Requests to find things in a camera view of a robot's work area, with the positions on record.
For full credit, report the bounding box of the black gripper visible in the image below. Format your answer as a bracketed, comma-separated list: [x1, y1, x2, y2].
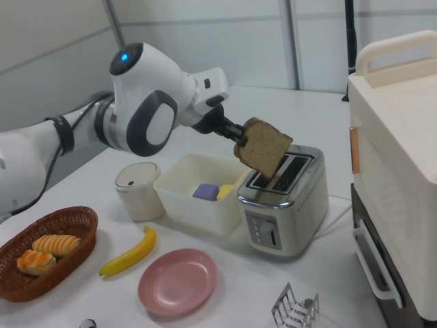
[189, 102, 249, 148]

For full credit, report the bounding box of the brown bread slice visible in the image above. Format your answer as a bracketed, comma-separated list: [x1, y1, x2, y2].
[233, 117, 294, 181]

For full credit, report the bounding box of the chrome and cream toaster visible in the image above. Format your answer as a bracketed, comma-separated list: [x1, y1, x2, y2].
[237, 143, 330, 262]

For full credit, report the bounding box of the long striped bread roll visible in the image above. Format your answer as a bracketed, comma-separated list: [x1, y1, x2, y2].
[31, 234, 82, 259]

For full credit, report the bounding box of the short orange glazed bread roll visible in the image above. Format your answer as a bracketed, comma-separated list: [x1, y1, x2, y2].
[16, 249, 57, 277]

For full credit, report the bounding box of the yellow cube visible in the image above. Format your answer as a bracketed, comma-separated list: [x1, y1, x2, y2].
[216, 184, 236, 201]

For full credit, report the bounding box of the purple cube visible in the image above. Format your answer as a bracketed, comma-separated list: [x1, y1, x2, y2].
[192, 183, 220, 203]

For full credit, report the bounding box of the cream plastic open box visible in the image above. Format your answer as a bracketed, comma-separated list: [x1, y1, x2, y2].
[153, 152, 252, 237]

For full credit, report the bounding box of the tan latch strip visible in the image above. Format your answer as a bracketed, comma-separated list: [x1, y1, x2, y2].
[348, 126, 361, 175]

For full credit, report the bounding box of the cream lidded bin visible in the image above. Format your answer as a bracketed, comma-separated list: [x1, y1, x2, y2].
[114, 161, 166, 222]

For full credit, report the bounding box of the black vertical pole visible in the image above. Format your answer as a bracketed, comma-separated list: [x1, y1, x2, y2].
[343, 0, 358, 74]

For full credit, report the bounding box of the cream toy oven cabinet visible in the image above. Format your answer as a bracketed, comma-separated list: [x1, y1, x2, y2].
[347, 29, 437, 322]

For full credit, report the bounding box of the yellow banana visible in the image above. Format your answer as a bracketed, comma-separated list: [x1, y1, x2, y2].
[98, 225, 158, 278]

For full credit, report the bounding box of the pink plate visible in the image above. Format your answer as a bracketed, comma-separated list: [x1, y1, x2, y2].
[137, 248, 219, 316]

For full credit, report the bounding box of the metal toast rack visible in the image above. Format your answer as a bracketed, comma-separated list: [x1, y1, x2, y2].
[271, 282, 320, 328]

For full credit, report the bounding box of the brown wicker basket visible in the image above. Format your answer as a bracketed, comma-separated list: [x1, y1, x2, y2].
[0, 205, 99, 303]

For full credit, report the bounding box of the white toaster power cable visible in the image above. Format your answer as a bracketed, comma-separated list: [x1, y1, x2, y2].
[315, 203, 352, 240]

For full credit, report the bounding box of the black cable strap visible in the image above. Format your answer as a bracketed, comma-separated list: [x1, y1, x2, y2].
[45, 114, 75, 156]

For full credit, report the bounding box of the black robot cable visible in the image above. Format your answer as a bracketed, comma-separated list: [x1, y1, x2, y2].
[10, 98, 113, 215]

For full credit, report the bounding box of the white cabinet handle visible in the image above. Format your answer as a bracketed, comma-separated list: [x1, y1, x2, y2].
[352, 218, 404, 310]

